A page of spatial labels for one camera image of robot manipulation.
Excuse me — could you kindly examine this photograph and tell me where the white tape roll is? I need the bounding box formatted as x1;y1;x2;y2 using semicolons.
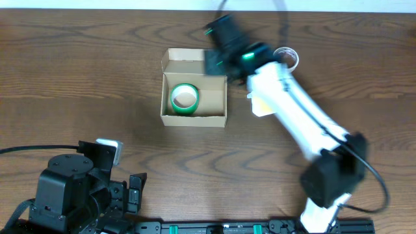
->
273;47;300;72

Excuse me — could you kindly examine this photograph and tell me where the green tape roll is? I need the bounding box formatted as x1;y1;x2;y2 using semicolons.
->
170;83;199;115

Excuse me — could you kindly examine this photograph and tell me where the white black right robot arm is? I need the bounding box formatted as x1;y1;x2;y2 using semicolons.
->
206;15;371;233

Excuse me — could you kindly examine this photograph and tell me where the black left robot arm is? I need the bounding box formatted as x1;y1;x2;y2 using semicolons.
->
2;154;147;233

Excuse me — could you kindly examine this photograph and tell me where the yellow white sticky note pad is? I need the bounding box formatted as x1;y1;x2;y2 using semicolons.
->
247;92;275;117

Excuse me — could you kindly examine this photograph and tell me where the brown cardboard box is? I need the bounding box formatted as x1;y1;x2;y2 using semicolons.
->
160;48;228;127

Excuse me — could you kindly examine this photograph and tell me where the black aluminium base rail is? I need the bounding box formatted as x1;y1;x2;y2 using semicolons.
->
135;219;376;234

